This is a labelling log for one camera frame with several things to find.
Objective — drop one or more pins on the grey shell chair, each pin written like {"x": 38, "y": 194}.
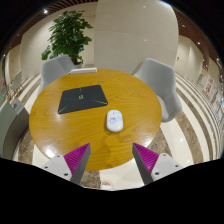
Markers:
{"x": 55, "y": 70}
{"x": 161, "y": 85}
{"x": 15, "y": 81}

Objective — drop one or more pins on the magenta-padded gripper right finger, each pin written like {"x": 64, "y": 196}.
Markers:
{"x": 151, "y": 165}

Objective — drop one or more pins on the green potted plant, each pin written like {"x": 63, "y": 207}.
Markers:
{"x": 68, "y": 35}

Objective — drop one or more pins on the white computer mouse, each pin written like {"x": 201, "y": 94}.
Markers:
{"x": 114, "y": 120}

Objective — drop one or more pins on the black mouse pad green lines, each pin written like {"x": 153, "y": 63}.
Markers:
{"x": 82, "y": 98}

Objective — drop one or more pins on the white power strip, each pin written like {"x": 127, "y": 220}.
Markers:
{"x": 83, "y": 70}

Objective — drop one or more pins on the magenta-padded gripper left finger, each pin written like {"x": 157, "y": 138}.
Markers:
{"x": 71, "y": 164}

